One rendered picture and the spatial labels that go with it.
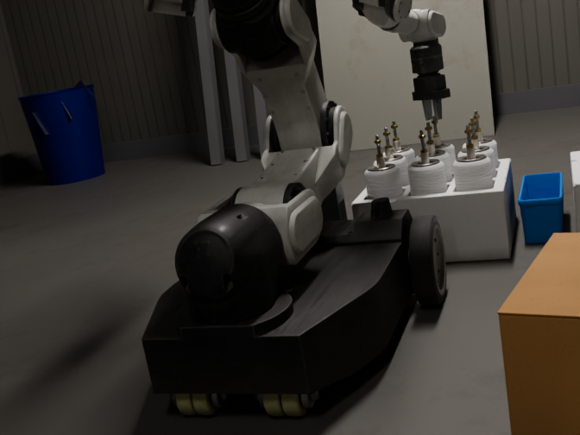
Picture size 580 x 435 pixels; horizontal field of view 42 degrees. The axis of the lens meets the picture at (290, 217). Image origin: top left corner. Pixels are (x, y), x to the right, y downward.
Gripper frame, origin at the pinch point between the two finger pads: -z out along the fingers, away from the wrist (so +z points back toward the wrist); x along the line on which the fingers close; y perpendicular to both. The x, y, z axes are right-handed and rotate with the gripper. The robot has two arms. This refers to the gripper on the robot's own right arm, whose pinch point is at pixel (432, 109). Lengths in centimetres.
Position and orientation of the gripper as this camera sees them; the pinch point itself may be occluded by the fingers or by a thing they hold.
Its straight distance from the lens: 223.6
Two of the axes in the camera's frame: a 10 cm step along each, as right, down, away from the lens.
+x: 6.2, 0.8, -7.8
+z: -1.6, -9.6, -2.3
